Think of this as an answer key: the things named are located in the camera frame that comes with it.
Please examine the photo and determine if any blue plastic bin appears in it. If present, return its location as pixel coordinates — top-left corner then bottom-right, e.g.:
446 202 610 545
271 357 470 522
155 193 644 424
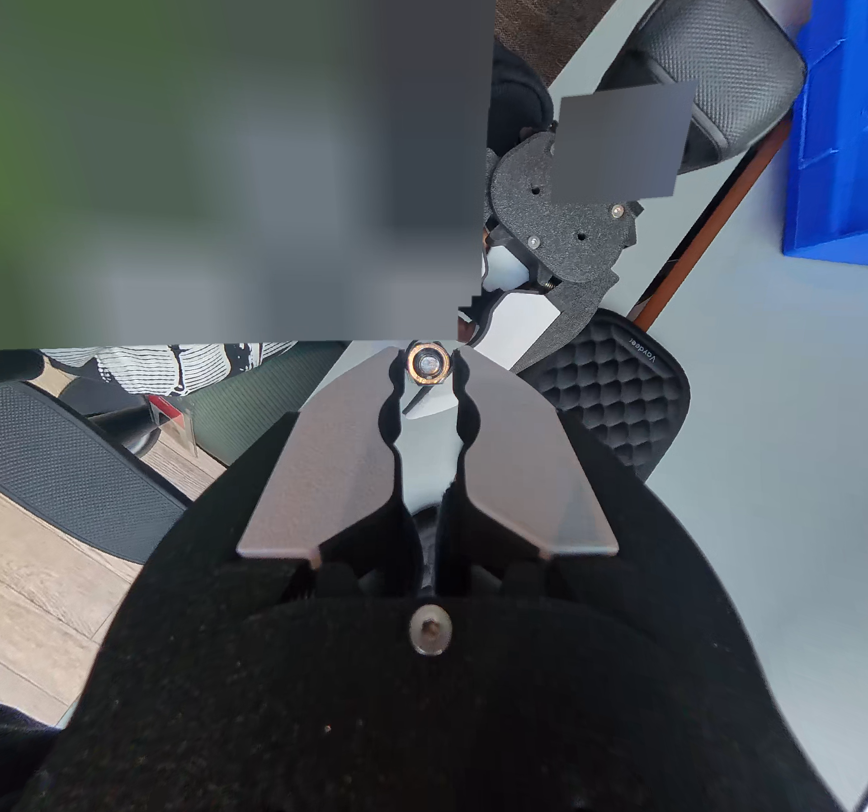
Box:
782 0 868 265

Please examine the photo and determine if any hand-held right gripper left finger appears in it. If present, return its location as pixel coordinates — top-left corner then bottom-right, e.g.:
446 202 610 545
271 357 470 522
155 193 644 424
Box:
236 346 406 565

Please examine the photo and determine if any person's left hand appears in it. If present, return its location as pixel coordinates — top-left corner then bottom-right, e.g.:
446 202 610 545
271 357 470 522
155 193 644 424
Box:
490 39 553 157

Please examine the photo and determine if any person's black office chair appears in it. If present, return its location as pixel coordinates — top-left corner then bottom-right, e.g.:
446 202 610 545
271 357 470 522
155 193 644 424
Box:
0 344 348 565

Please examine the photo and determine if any steel hex nut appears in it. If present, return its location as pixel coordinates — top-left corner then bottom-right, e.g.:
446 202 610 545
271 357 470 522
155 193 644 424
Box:
406 342 452 387

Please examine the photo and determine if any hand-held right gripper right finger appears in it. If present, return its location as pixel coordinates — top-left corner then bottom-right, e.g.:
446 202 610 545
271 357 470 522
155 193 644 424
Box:
453 346 620 560

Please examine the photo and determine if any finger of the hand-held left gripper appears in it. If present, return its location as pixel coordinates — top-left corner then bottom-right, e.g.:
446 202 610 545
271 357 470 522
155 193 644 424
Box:
471 286 564 370

